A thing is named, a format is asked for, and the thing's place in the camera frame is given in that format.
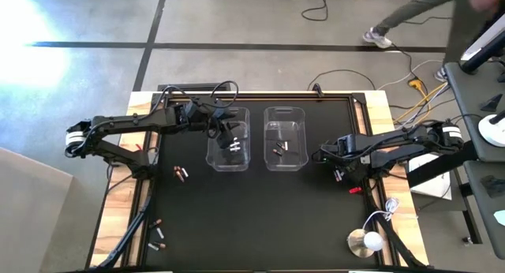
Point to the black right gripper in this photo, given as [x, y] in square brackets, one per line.
[333, 150]

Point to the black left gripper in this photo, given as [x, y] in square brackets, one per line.
[215, 119]

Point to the clear plastic bin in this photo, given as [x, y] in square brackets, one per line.
[215, 164]
[292, 164]

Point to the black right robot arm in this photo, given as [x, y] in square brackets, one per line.
[394, 140]

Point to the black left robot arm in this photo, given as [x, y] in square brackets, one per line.
[130, 123]

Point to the small red clip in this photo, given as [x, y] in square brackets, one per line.
[355, 190]

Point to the black slotted bar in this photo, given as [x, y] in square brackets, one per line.
[189, 87]

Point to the brass round lamp base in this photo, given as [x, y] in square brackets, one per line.
[355, 243]

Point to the black clamp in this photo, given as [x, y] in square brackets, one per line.
[318, 90]

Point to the white ball lamp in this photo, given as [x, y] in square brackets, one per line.
[373, 241]

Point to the white box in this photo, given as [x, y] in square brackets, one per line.
[434, 186]

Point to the black diagonal beam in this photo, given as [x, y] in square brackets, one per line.
[438, 166]

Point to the grey side table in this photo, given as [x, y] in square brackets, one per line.
[469, 107]
[485, 225]

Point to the black flat object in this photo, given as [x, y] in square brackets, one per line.
[493, 185]

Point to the white round stand base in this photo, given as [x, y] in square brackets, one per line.
[491, 131]

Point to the person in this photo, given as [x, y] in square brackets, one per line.
[410, 8]

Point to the black and white bar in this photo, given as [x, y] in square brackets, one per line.
[483, 54]

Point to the grey cabinet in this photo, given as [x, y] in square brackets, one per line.
[31, 218]

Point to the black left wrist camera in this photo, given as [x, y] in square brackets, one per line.
[194, 109]

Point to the black aluminium table frame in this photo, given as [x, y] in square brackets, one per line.
[256, 96]

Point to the black triangular bracket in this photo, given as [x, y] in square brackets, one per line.
[493, 105]

